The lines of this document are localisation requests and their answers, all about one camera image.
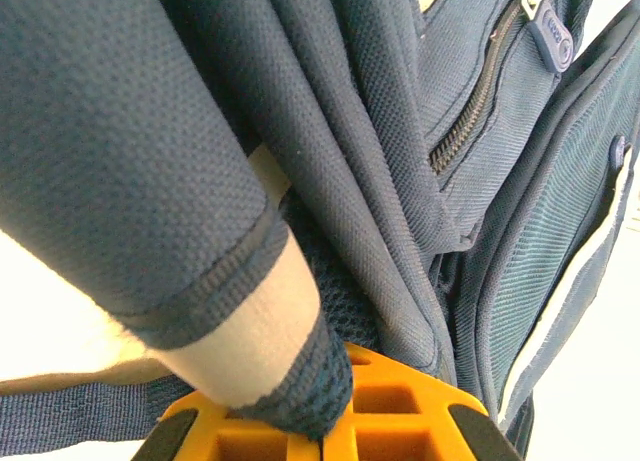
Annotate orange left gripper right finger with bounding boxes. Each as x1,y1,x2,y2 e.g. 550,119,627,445
321,342,524,461

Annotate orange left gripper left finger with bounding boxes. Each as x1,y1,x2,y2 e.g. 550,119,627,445
131,390,322,461

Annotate navy blue backpack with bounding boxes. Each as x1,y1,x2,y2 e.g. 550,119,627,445
0,0,640,461

